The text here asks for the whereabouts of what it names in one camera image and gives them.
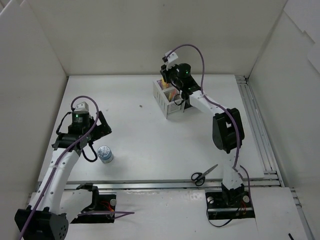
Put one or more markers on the white slotted container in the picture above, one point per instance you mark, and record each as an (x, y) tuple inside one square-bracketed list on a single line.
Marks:
[(161, 97)]

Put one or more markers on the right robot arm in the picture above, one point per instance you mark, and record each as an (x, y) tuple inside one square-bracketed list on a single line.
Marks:
[(227, 128)]

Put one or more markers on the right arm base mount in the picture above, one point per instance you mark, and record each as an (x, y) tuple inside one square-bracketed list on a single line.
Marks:
[(219, 213)]

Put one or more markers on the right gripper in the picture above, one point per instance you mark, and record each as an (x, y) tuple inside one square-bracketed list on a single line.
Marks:
[(166, 74)]

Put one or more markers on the blue lidded round tub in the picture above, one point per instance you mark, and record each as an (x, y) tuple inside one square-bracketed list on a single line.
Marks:
[(105, 154)]

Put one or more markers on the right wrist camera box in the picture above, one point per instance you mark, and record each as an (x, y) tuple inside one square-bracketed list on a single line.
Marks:
[(169, 59)]

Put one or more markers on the black handled scissors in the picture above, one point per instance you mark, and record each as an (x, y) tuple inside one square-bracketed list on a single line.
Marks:
[(199, 177)]

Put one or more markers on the aluminium frame rail front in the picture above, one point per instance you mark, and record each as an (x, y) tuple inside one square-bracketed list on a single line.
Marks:
[(160, 185)]

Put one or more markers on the aluminium frame rail right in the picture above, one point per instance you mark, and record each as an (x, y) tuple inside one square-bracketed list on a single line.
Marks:
[(265, 148)]

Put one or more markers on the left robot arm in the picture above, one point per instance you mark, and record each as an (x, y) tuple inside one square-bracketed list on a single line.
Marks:
[(44, 218)]

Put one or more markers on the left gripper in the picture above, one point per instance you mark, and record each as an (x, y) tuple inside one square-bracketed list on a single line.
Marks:
[(100, 125)]

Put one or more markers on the aluminium frame rail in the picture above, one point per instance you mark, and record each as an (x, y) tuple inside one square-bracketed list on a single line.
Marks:
[(265, 148), (160, 185)]

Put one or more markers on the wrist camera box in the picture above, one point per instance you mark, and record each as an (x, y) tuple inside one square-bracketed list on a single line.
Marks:
[(81, 107), (169, 59)]

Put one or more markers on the yellow chunky highlighter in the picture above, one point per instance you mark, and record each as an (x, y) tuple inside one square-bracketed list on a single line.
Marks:
[(164, 85)]

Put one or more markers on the black slotted container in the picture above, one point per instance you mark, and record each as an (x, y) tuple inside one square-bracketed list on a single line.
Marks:
[(190, 86)]

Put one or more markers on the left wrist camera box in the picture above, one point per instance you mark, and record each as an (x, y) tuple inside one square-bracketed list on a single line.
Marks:
[(81, 107)]

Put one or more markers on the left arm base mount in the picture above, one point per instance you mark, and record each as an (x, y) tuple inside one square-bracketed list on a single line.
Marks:
[(106, 202)]

